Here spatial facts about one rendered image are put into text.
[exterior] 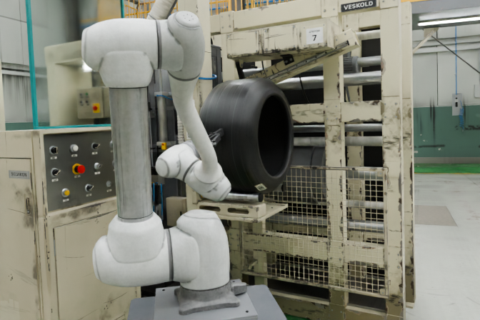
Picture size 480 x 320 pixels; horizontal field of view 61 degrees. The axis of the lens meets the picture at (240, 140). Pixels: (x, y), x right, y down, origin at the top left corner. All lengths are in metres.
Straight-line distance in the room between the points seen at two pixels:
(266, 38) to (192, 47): 1.24
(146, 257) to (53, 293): 0.89
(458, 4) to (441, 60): 3.85
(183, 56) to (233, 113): 0.79
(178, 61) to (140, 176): 0.33
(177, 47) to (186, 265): 0.61
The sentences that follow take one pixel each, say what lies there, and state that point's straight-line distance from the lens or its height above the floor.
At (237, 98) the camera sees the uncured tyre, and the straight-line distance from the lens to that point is 1.92.
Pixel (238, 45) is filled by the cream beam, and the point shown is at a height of 1.70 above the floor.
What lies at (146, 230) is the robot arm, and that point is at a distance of 1.20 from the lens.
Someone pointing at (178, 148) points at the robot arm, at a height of 1.18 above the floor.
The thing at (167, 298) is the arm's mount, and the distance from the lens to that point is 1.41.
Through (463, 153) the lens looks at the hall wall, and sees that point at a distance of 11.36.
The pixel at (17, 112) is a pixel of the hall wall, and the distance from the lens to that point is 13.32.
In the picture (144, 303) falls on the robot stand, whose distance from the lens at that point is 1.58.
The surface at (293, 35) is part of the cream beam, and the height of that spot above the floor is 1.72.
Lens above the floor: 1.29
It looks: 3 degrees down
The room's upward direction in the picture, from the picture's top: 2 degrees counter-clockwise
